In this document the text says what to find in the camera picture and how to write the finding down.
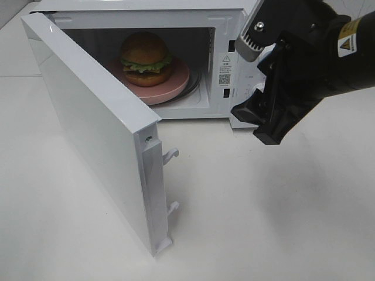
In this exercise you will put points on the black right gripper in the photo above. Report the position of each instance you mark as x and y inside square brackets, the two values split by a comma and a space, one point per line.
[304, 36]

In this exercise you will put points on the pink round plate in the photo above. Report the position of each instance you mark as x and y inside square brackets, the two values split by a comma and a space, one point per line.
[160, 93]

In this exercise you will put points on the burger with lettuce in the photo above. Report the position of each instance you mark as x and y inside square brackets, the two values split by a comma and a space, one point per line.
[146, 60]

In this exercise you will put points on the white microwave door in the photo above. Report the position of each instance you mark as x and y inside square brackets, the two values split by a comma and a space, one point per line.
[111, 128]

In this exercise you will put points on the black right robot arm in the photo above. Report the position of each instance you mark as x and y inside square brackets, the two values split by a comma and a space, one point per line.
[355, 46]

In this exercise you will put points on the glass microwave turntable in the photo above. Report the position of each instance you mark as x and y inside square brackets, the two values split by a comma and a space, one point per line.
[192, 84]

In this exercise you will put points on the white microwave oven body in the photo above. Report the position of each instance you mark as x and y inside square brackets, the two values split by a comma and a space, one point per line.
[200, 33]

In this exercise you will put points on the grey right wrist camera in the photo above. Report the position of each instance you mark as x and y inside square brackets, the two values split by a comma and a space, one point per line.
[250, 41]

